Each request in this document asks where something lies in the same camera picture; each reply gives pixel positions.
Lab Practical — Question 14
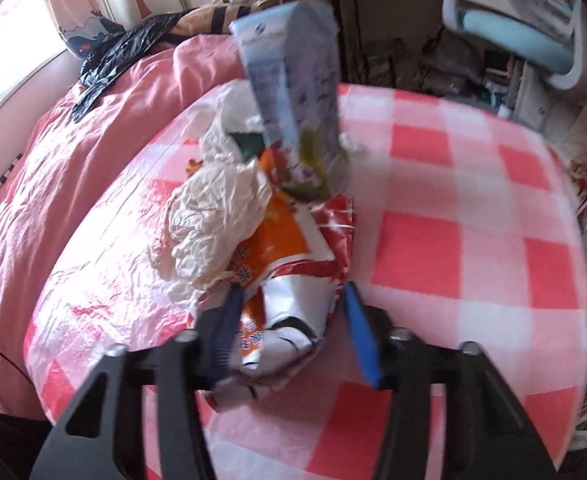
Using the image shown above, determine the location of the orange white snack bag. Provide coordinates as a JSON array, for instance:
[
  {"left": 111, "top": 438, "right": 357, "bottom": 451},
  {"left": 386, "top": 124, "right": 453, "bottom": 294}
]
[{"left": 206, "top": 192, "right": 356, "bottom": 412}]

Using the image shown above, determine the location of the white tissue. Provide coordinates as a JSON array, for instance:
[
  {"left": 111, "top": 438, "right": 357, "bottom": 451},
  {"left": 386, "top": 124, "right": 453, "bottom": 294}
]
[{"left": 148, "top": 159, "right": 273, "bottom": 306}]

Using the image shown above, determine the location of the white paper wad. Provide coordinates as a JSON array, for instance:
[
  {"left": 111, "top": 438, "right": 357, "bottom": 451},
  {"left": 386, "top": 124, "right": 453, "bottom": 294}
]
[{"left": 197, "top": 79, "right": 266, "bottom": 164}]

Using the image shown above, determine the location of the small orange wrapper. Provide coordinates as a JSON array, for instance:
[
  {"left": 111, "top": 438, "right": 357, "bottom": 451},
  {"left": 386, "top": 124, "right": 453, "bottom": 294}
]
[{"left": 185, "top": 159, "right": 204, "bottom": 178}]

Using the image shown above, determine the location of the pink bed duvet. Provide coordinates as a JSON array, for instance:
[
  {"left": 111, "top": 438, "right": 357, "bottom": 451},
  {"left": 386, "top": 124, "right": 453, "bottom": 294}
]
[{"left": 0, "top": 35, "right": 242, "bottom": 419}]

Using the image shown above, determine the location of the blue milk carton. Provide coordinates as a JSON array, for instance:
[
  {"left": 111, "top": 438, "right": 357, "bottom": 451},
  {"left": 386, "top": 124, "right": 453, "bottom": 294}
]
[{"left": 231, "top": 0, "right": 349, "bottom": 202}]

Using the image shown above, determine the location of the black plastic bag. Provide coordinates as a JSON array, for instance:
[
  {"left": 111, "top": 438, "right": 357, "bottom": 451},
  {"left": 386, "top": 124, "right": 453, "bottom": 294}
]
[{"left": 71, "top": 12, "right": 185, "bottom": 122}]

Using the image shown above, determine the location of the striped beige pillow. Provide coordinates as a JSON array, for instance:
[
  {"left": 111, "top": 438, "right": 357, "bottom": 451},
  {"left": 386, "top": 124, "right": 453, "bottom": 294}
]
[{"left": 170, "top": 3, "right": 258, "bottom": 37}]

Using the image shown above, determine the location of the grey blue office chair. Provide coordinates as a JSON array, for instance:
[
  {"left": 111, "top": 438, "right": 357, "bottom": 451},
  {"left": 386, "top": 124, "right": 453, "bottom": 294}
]
[{"left": 442, "top": 0, "right": 587, "bottom": 104}]

